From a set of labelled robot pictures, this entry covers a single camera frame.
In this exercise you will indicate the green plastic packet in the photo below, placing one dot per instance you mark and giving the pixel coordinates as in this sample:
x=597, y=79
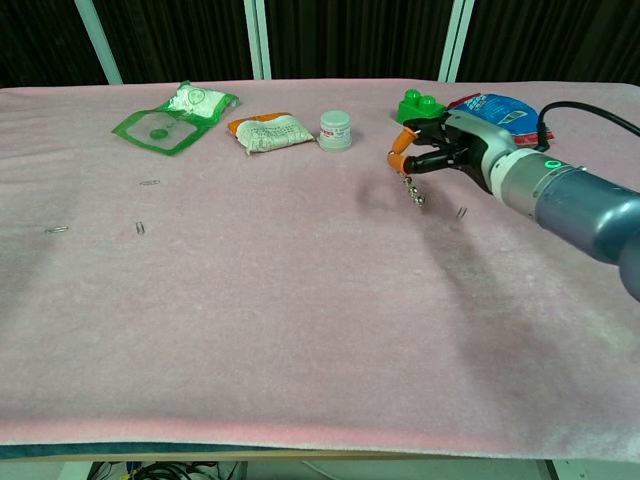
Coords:
x=200, y=100

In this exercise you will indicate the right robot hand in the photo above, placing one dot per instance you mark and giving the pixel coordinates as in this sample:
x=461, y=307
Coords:
x=470, y=140

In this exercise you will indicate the paper clip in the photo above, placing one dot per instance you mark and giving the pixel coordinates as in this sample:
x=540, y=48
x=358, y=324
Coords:
x=140, y=228
x=149, y=183
x=461, y=212
x=56, y=229
x=421, y=202

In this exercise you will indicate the black pleated curtain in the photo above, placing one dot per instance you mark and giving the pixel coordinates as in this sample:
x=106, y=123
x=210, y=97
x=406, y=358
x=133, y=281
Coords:
x=350, y=35

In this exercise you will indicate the orange white powder packet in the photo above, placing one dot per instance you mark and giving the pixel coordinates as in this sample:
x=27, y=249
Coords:
x=272, y=132

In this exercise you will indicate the pink table cloth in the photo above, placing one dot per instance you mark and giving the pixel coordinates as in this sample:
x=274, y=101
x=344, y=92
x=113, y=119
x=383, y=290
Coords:
x=300, y=325

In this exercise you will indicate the blue snack bag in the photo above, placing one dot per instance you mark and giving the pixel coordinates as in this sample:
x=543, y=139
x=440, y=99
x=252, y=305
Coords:
x=500, y=107

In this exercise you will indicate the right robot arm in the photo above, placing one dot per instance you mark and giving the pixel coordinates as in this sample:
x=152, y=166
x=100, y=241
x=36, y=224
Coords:
x=575, y=210

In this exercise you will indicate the silver magnetic ball chain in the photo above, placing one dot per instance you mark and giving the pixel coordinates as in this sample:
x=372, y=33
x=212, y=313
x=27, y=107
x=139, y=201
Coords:
x=414, y=192

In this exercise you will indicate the white frame post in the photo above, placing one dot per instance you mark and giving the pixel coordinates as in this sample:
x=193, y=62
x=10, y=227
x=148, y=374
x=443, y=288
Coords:
x=100, y=45
x=455, y=40
x=257, y=40

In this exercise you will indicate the small white jar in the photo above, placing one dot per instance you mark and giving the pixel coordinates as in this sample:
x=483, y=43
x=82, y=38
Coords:
x=335, y=132

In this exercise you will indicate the green toy brick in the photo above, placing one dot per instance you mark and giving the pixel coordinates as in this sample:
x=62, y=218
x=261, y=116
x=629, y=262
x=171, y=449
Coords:
x=415, y=107

